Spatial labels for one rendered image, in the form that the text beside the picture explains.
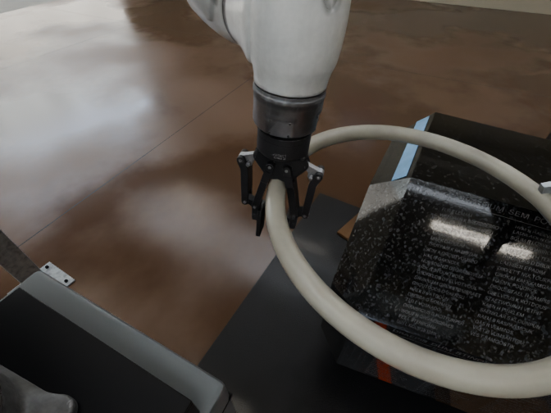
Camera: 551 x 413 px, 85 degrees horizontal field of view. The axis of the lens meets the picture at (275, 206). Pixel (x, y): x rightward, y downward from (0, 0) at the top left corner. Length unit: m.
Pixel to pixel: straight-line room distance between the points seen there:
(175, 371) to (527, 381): 0.40
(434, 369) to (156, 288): 1.32
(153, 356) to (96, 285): 1.18
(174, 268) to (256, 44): 1.33
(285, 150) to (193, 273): 1.19
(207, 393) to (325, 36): 0.44
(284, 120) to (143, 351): 0.38
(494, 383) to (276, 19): 0.40
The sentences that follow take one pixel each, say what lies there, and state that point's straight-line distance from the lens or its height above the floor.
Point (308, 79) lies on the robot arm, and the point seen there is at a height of 1.12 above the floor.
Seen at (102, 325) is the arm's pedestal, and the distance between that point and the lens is 0.56.
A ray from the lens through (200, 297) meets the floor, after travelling 1.46.
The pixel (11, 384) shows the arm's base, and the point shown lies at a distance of 0.47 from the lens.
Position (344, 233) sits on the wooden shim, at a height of 0.03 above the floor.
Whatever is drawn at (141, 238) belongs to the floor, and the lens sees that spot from 1.76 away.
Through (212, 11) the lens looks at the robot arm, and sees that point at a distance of 0.44.
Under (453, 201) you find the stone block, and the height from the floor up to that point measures 0.80.
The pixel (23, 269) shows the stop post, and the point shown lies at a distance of 1.64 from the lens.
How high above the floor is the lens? 1.26
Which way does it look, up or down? 45 degrees down
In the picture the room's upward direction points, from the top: straight up
